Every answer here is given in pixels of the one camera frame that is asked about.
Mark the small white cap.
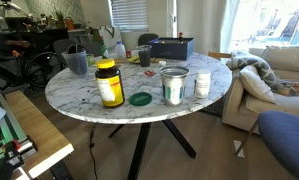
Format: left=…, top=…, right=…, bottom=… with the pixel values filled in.
left=159, top=61, right=166, bottom=66

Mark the brown bottle yellow cap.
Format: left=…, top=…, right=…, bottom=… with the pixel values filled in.
left=95, top=59, right=125, bottom=107

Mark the white bottle blue cap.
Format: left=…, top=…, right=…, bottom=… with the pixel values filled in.
left=116, top=41, right=126, bottom=59

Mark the white pill bottle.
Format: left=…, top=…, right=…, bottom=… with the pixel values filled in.
left=194, top=70, right=211, bottom=98

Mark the dark bottle in box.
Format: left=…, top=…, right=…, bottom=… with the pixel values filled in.
left=178, top=32, right=183, bottom=44

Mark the green glass bottle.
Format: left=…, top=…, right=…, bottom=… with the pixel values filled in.
left=100, top=36, right=108, bottom=59

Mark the green round lid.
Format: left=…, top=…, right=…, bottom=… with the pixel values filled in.
left=129, top=92, right=152, bottom=106

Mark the round marble table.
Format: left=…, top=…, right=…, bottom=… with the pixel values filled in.
left=45, top=53, right=232, bottom=180

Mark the small red packet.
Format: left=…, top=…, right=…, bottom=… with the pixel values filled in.
left=144, top=70, right=156, bottom=77

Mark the yellow plate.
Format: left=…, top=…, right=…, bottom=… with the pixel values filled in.
left=127, top=56, right=140, bottom=64

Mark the dark smoothie cup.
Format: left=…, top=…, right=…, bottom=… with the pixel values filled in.
left=137, top=45, right=152, bottom=67

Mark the small red jar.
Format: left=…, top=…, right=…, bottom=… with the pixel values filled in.
left=126, top=50, right=132, bottom=59

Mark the navy blue box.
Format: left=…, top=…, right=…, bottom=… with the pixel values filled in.
left=148, top=37, right=195, bottom=60

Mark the dark chair behind table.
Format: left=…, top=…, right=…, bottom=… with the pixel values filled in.
left=138, top=33, right=158, bottom=45

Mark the clear plastic measuring jug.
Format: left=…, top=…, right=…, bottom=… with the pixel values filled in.
left=62, top=44, right=88, bottom=77

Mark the window blind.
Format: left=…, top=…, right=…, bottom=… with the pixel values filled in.
left=110, top=0, right=148, bottom=31

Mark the grey patterned blanket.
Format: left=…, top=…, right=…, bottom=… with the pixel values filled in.
left=226, top=51, right=299, bottom=96

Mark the grey office chair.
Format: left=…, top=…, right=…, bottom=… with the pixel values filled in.
left=53, top=39, right=76, bottom=69

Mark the white cushion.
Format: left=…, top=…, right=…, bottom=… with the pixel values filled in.
left=240, top=65, right=276, bottom=104

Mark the white paper on floor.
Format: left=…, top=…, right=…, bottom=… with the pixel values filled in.
left=233, top=140, right=245, bottom=158

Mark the orange container on shelf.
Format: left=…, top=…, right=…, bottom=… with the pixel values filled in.
left=65, top=17, right=75, bottom=30

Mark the wooden side table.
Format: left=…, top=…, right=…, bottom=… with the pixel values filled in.
left=5, top=91, right=74, bottom=180

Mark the potted plant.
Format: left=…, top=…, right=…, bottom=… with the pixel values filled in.
left=55, top=11, right=65, bottom=29

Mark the black bicycle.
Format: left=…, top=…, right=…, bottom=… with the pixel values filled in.
left=0, top=40, right=64, bottom=90

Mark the beige sofa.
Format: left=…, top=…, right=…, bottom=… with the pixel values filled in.
left=222, top=45, right=299, bottom=131

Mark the green clamp tool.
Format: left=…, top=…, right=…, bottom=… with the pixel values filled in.
left=0, top=93, right=38, bottom=180

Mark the black power cable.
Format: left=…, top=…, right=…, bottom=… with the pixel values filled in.
left=88, top=123, right=99, bottom=180

